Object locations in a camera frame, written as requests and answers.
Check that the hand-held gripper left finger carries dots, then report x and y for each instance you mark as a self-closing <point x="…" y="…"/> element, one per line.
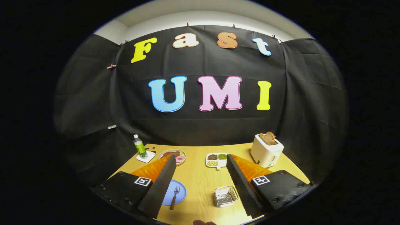
<point x="159" y="187"/>

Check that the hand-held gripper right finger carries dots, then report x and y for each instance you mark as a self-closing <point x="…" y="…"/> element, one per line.
<point x="240" y="187"/>

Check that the metal mesh basket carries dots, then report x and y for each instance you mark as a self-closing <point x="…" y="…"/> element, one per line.
<point x="225" y="197"/>

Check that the blue round plate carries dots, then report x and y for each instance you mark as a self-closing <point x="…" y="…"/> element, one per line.
<point x="183" y="195"/>

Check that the white square coaster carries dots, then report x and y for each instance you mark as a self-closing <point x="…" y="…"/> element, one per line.
<point x="149" y="158"/>

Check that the white divided bean dish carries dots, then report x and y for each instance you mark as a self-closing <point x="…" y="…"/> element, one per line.
<point x="218" y="164"/>

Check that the beige food plate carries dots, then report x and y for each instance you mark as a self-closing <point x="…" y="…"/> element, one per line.
<point x="162" y="155"/>

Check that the pink ham slice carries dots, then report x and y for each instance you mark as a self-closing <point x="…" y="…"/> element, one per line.
<point x="178" y="160"/>

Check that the brown steak piece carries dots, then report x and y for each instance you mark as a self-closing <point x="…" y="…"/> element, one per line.
<point x="172" y="153"/>

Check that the white toaster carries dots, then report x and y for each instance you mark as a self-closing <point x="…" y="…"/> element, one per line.
<point x="262" y="153"/>

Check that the green label drink bottle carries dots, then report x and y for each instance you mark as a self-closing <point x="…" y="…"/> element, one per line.
<point x="140" y="148"/>

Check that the toasted bread slice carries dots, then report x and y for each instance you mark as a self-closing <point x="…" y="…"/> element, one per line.
<point x="272" y="137"/>
<point x="265" y="138"/>

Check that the copper cloth clip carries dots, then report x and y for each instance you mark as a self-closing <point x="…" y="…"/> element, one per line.
<point x="111" y="66"/>

